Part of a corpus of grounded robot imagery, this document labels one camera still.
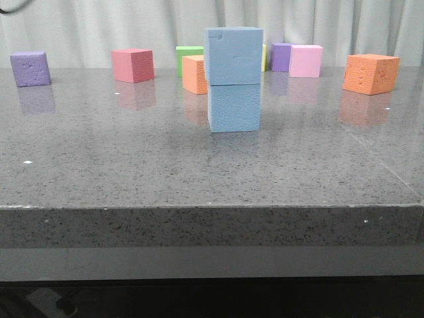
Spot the light blue foam cube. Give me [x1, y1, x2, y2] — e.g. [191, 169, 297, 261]
[204, 26, 264, 86]

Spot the orange foam cube centre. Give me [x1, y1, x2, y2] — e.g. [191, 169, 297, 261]
[182, 55, 208, 95]

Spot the orange foam cube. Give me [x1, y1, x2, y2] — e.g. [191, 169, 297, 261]
[342, 54, 401, 95]
[182, 55, 208, 95]

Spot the yellow foam cube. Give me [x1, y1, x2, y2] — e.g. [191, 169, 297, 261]
[261, 43, 267, 72]

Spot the green foam cube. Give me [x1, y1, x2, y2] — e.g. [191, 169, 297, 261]
[176, 46, 204, 78]

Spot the red foam cube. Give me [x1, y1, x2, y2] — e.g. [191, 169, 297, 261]
[111, 48, 155, 83]

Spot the purple foam cube rear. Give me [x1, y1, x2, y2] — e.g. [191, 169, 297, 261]
[270, 42, 292, 72]

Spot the purple foam cube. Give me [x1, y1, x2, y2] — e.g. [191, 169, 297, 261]
[10, 51, 51, 87]
[270, 42, 292, 72]

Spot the pink foam cube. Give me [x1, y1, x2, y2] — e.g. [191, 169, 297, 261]
[289, 44, 323, 78]

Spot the orange foam cube right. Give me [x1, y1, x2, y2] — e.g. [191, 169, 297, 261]
[342, 54, 401, 95]

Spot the white pleated curtain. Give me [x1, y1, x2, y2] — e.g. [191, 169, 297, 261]
[1, 1, 423, 68]

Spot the purple foam cube left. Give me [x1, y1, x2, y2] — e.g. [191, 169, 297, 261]
[10, 51, 51, 87]

